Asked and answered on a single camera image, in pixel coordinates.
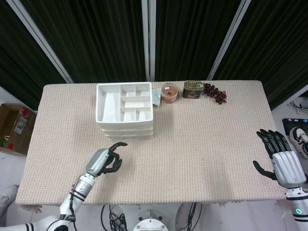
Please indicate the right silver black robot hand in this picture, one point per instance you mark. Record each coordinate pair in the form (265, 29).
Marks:
(288, 166)

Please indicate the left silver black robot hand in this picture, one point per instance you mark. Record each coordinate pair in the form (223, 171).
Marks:
(98, 161)

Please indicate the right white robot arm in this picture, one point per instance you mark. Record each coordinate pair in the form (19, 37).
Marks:
(298, 209)

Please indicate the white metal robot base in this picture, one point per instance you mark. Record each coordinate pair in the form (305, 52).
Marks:
(150, 223)

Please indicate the brown cardboard box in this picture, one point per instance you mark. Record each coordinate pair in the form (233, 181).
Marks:
(12, 125)

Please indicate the white black sneaker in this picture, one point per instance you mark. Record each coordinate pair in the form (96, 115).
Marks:
(298, 137)

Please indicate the black floor device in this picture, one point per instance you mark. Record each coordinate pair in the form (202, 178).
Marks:
(286, 125)

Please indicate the beige waffle tablecloth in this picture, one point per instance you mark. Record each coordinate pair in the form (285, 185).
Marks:
(180, 144)

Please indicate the small silver blister pack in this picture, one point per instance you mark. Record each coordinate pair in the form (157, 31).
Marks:
(156, 96)

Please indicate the grey white shoe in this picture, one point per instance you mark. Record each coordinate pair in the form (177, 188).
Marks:
(7, 195)

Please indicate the clear jar of rubber bands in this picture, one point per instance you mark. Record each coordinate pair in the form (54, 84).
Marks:
(169, 92)

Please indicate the dark red grape bunch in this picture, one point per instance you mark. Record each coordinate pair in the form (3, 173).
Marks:
(211, 91)

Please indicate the dark green luncheon meat can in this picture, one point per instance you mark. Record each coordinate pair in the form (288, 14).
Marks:
(192, 90)

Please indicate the black fabric partition panel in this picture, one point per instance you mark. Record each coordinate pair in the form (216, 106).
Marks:
(96, 41)
(12, 60)
(192, 36)
(276, 48)

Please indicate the white drawer organizer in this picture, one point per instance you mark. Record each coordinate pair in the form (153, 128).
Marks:
(113, 103)

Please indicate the white partition frame post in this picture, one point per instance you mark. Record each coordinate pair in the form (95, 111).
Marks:
(228, 36)
(41, 42)
(144, 36)

